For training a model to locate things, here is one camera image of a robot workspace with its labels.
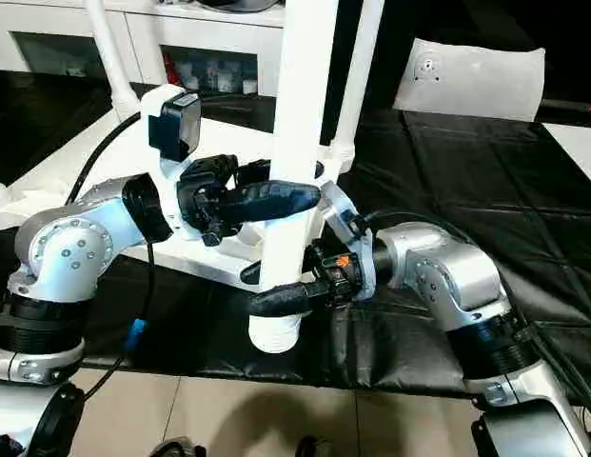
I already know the white plastic table top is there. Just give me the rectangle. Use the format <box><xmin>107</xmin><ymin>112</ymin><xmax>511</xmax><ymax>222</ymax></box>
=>
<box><xmin>0</xmin><ymin>109</ymin><xmax>359</xmax><ymax>295</ymax></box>

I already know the grey and black helmet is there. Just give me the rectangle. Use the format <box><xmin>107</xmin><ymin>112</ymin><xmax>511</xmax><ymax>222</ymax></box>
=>
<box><xmin>193</xmin><ymin>0</ymin><xmax>283</xmax><ymax>14</ymax></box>

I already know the black work mat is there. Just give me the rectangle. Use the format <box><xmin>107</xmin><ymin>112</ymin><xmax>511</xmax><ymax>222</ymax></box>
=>
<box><xmin>0</xmin><ymin>69</ymin><xmax>591</xmax><ymax>399</ymax></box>

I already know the black robot foot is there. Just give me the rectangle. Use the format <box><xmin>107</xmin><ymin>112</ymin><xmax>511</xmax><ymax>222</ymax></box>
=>
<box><xmin>153</xmin><ymin>435</ymin><xmax>207</xmax><ymax>457</ymax></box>

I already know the black cabinet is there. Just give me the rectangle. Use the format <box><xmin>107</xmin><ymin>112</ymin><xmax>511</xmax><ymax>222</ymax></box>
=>
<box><xmin>322</xmin><ymin>0</ymin><xmax>423</xmax><ymax>144</ymax></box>

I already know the white cabinet with glass doors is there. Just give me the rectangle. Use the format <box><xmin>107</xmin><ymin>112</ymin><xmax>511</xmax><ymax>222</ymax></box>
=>
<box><xmin>0</xmin><ymin>0</ymin><xmax>287</xmax><ymax>97</ymax></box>

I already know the white chair back panel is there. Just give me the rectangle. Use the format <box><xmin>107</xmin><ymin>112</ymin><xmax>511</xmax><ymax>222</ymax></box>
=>
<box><xmin>391</xmin><ymin>36</ymin><xmax>549</xmax><ymax>124</ymax></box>

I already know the white sheet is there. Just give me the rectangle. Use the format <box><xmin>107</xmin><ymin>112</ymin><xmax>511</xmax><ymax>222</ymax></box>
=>
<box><xmin>541</xmin><ymin>121</ymin><xmax>591</xmax><ymax>190</ymax></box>

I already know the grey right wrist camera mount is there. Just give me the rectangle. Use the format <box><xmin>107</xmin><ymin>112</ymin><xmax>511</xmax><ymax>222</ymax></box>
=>
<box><xmin>317</xmin><ymin>178</ymin><xmax>378</xmax><ymax>302</ymax></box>

